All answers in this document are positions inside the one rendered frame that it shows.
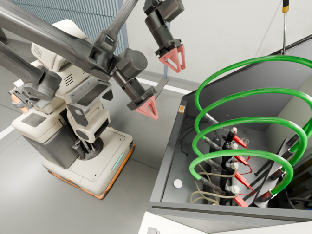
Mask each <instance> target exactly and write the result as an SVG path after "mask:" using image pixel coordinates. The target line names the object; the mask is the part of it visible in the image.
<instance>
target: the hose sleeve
mask: <svg viewBox="0 0 312 234"><path fill-rule="evenodd" d="M204 117H205V118H206V119H208V120H209V121H210V122H212V123H213V124H218V123H219V122H218V121H216V120H215V119H214V118H213V117H211V116H210V115H209V114H208V113H206V115H204Z"/></svg>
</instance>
